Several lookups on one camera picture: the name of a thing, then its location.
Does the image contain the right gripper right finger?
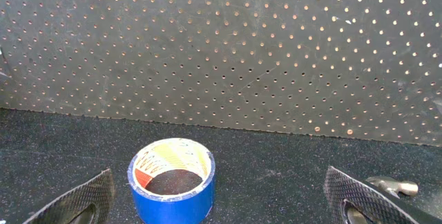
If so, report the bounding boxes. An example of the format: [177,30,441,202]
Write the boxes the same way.
[323,165,442,224]

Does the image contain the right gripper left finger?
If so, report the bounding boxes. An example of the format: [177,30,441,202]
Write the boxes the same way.
[21,168,116,224]

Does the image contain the roll of blue tape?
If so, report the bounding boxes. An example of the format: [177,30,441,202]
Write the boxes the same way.
[126,137,217,224]

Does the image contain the black pegboard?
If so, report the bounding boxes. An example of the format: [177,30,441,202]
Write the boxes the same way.
[0,0,442,147]

